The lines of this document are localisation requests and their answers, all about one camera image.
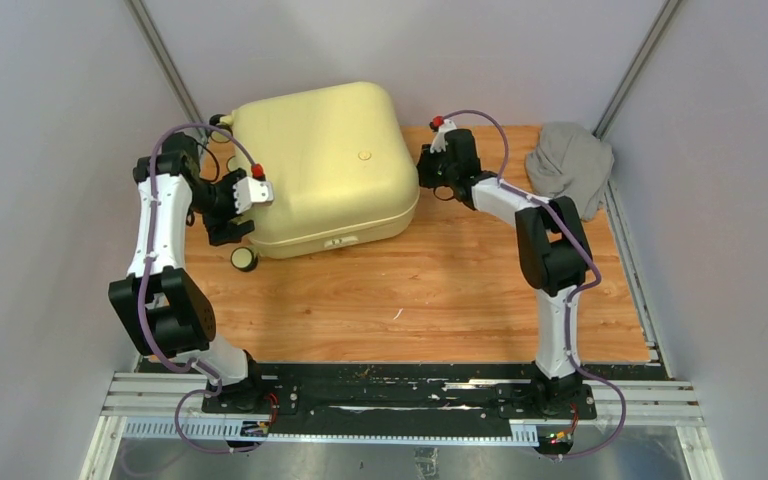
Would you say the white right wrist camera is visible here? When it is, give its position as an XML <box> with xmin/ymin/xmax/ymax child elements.
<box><xmin>429</xmin><ymin>116</ymin><xmax>457</xmax><ymax>154</ymax></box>

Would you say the grey crumpled cloth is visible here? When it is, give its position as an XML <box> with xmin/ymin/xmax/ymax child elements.
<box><xmin>525</xmin><ymin>122</ymin><xmax>615</xmax><ymax>222</ymax></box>

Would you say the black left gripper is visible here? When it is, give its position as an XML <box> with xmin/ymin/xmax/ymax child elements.
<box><xmin>188</xmin><ymin>169</ymin><xmax>254</xmax><ymax>246</ymax></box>

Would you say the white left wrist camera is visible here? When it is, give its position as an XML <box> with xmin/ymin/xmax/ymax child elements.
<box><xmin>233</xmin><ymin>177</ymin><xmax>274</xmax><ymax>215</ymax></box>

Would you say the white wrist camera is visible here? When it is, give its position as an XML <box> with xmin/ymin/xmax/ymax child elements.
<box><xmin>233</xmin><ymin>177</ymin><xmax>274</xmax><ymax>215</ymax></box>
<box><xmin>429</xmin><ymin>116</ymin><xmax>457</xmax><ymax>154</ymax></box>

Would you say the cream suitcase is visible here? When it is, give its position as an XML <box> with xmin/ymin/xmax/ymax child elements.
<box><xmin>218</xmin><ymin>81</ymin><xmax>420</xmax><ymax>259</ymax></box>

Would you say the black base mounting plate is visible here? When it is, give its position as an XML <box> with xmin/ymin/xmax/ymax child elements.
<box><xmin>201</xmin><ymin>363</ymin><xmax>597</xmax><ymax>439</ymax></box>

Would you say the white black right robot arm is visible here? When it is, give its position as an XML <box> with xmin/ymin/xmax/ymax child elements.
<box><xmin>417</xmin><ymin>127</ymin><xmax>593</xmax><ymax>418</ymax></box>

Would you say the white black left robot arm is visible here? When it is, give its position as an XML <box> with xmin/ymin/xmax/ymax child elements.
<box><xmin>108</xmin><ymin>123</ymin><xmax>277</xmax><ymax>413</ymax></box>

